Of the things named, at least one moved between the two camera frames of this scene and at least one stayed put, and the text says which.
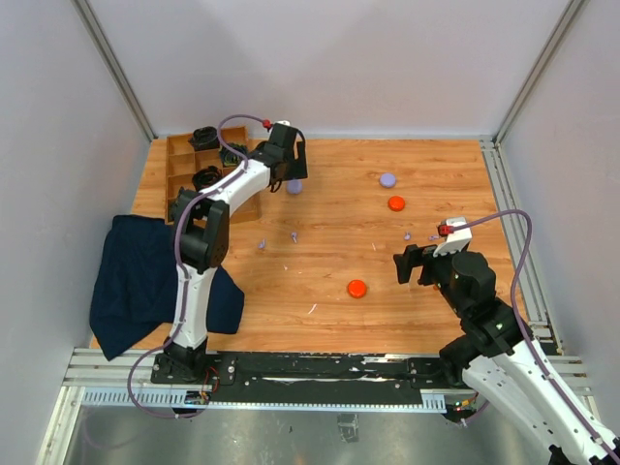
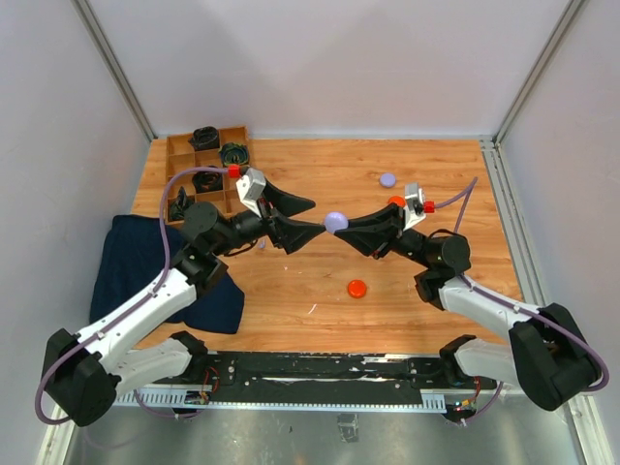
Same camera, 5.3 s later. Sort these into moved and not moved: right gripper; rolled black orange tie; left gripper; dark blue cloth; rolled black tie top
Moved: left gripper; right gripper
Not moved: rolled black tie top; rolled black orange tie; dark blue cloth
